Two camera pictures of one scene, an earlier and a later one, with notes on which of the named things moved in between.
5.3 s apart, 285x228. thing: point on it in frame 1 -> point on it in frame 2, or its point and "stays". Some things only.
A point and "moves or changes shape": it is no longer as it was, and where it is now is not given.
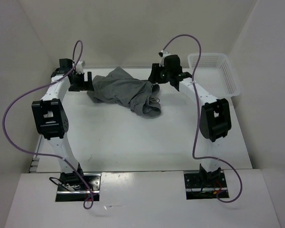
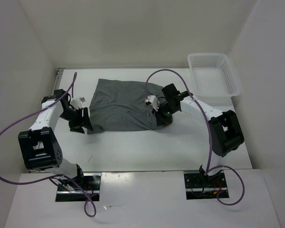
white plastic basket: (214, 72) stays
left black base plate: (71, 187) stays
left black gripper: (85, 85) -> (84, 121)
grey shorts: (119, 88) moves or changes shape
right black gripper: (154, 78) -> (161, 119)
